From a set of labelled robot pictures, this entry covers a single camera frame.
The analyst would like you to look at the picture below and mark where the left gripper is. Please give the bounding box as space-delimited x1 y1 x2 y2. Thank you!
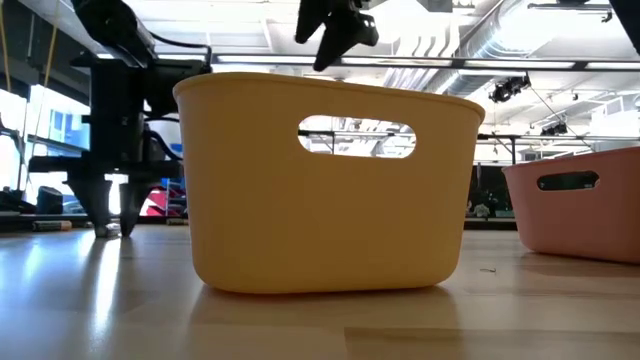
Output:
27 54 184 239

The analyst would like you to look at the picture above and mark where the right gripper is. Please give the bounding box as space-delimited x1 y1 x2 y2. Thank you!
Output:
294 0 380 71

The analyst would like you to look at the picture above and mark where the yellow plastic bin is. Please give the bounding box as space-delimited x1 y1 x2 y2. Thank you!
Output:
169 71 486 295

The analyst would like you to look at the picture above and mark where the rack with blue red bins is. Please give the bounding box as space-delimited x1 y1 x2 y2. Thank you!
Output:
138 144 190 217

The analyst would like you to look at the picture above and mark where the black bag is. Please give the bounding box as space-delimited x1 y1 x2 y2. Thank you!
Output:
35 185 65 216

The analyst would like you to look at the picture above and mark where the black stage light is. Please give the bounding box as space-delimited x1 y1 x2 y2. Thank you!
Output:
488 73 532 104
539 121 569 137

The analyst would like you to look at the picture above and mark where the black cabinet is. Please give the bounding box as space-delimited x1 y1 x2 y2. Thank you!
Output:
467 164 516 219

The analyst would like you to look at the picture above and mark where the pink plastic basket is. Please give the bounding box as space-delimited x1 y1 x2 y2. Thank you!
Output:
502 146 640 265

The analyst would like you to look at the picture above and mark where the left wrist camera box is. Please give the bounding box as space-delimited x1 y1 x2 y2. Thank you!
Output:
144 58 214 117

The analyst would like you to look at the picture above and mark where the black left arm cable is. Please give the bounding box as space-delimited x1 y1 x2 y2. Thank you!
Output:
147 30 214 69

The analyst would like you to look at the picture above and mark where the black ceiling rail fixture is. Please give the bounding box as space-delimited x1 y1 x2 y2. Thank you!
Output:
527 0 616 24

